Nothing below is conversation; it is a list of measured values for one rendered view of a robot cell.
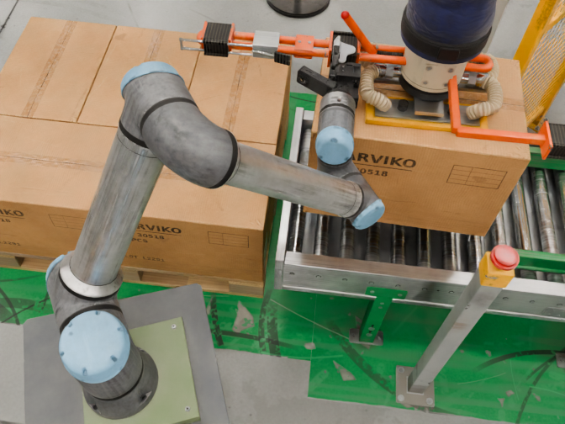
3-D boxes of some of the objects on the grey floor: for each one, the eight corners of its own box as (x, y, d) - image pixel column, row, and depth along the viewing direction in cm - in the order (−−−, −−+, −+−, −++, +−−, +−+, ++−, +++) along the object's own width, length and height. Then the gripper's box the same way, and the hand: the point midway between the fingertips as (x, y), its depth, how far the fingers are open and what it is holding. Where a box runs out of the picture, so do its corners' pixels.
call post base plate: (433, 369, 237) (435, 368, 235) (434, 407, 229) (435, 405, 226) (396, 365, 238) (397, 363, 235) (395, 402, 229) (397, 400, 227)
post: (423, 378, 235) (512, 253, 152) (423, 395, 231) (515, 276, 148) (406, 376, 235) (486, 250, 152) (406, 393, 231) (488, 272, 149)
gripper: (354, 121, 156) (356, 66, 168) (361, 86, 145) (364, 29, 157) (321, 118, 157) (327, 64, 168) (326, 82, 146) (331, 27, 158)
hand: (334, 49), depth 162 cm, fingers closed on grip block, 6 cm apart
